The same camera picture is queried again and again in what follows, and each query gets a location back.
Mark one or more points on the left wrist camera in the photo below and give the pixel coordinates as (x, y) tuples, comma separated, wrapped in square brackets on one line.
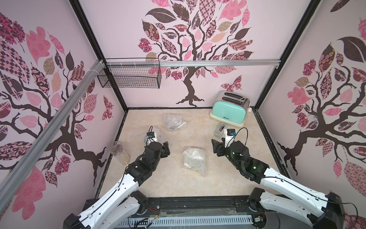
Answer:
[(151, 137)]

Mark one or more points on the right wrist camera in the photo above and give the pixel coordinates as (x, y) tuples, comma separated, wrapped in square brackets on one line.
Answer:
[(229, 137)]

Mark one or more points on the mint green toaster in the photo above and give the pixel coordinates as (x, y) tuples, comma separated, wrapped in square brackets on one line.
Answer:
[(230, 108)]

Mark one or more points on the aluminium rail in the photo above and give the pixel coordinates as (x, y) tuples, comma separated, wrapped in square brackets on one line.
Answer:
[(249, 62), (28, 161)]

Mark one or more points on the black corner frame post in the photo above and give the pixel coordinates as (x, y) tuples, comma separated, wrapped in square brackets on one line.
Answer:
[(80, 14)]

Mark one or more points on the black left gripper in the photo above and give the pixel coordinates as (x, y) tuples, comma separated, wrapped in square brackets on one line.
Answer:
[(166, 150)]

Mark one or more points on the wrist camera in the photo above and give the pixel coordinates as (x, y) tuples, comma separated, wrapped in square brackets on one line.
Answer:
[(151, 137), (229, 137)]

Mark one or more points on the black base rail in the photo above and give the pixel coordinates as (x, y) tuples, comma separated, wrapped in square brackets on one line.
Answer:
[(174, 205)]

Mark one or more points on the black wire basket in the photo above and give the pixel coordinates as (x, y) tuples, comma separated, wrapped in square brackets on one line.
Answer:
[(145, 73)]

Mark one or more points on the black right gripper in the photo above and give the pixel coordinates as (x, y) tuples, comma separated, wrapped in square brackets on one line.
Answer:
[(221, 148)]

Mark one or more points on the clear drinking glass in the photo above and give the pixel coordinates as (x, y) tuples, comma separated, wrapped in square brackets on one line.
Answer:
[(118, 151)]

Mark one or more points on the white slotted cable duct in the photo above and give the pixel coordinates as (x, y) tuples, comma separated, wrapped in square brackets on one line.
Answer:
[(184, 222)]

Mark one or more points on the aluminium rail left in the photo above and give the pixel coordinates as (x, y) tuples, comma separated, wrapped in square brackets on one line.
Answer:
[(28, 161)]

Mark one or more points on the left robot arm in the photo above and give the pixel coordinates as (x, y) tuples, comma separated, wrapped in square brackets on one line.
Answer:
[(123, 199)]

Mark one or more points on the aluminium rail back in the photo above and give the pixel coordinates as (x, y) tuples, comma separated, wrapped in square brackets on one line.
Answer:
[(249, 62)]

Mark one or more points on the grey tape dispenser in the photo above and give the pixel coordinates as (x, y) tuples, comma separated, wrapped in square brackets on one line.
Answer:
[(220, 131)]

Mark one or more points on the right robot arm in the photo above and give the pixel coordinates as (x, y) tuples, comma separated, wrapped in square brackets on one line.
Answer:
[(316, 209)]

